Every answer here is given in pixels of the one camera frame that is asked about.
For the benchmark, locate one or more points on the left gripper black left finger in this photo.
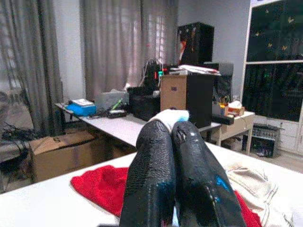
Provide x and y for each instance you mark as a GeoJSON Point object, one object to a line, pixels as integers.
{"type": "Point", "coordinates": [151, 177]}

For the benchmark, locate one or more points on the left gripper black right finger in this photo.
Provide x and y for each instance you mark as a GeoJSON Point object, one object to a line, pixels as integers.
{"type": "Point", "coordinates": [201, 179]}

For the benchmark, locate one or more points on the white sock with blue tip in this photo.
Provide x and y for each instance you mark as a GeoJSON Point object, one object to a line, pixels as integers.
{"type": "Point", "coordinates": [165, 117]}

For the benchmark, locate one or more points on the beige garment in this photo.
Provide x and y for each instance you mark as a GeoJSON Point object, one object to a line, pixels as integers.
{"type": "Point", "coordinates": [251, 186]}

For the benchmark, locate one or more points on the red jersey with white print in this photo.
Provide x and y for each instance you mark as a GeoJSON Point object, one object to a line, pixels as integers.
{"type": "Point", "coordinates": [101, 186]}

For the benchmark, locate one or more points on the long white table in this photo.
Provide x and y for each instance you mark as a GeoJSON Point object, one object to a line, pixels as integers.
{"type": "Point", "coordinates": [113, 125]}

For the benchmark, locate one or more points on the small beige desk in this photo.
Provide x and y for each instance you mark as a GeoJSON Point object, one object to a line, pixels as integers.
{"type": "Point", "coordinates": [241, 121]}

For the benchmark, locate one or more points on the black crate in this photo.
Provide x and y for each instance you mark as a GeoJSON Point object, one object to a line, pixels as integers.
{"type": "Point", "coordinates": [144, 106]}

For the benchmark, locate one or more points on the orange and white tissue box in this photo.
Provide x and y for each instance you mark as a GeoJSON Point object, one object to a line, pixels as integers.
{"type": "Point", "coordinates": [236, 110]}

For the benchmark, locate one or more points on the grey audio equipment rack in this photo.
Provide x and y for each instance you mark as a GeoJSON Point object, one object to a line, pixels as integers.
{"type": "Point", "coordinates": [265, 132]}

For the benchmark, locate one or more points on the brown and black speaker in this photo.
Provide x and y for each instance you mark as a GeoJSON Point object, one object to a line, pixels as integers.
{"type": "Point", "coordinates": [198, 99]}

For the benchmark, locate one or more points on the clear plastic box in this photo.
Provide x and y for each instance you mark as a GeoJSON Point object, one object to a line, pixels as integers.
{"type": "Point", "coordinates": [109, 100]}

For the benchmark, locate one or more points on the brown cardboard box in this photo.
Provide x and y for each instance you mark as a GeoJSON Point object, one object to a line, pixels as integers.
{"type": "Point", "coordinates": [61, 156]}

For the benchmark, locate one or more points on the blue and white box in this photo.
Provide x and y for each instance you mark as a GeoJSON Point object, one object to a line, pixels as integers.
{"type": "Point", "coordinates": [80, 109]}

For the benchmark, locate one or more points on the stack of papers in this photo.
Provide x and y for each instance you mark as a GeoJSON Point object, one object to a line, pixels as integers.
{"type": "Point", "coordinates": [196, 69]}

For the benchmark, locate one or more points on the grey sheer curtain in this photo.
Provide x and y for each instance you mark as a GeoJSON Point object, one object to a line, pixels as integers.
{"type": "Point", "coordinates": [118, 47]}
{"type": "Point", "coordinates": [28, 59]}

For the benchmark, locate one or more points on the tall black cabinet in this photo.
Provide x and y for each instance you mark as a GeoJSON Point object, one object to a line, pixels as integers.
{"type": "Point", "coordinates": [198, 42]}

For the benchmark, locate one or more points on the white table black frame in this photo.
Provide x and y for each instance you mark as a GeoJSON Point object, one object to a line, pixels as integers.
{"type": "Point", "coordinates": [47, 203]}

